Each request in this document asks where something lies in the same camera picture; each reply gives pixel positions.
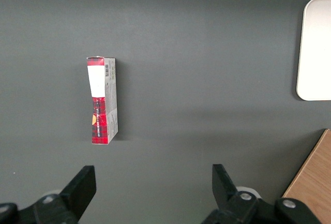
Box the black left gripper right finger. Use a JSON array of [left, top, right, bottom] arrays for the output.
[[201, 163, 275, 224]]

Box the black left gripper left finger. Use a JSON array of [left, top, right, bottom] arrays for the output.
[[32, 166, 97, 224]]

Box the white rectangular tray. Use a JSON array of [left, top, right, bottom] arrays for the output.
[[296, 0, 331, 101]]

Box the wooden drawer cabinet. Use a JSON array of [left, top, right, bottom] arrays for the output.
[[281, 128, 331, 224]]

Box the red plaid cookie box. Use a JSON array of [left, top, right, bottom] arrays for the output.
[[86, 56, 119, 145]]

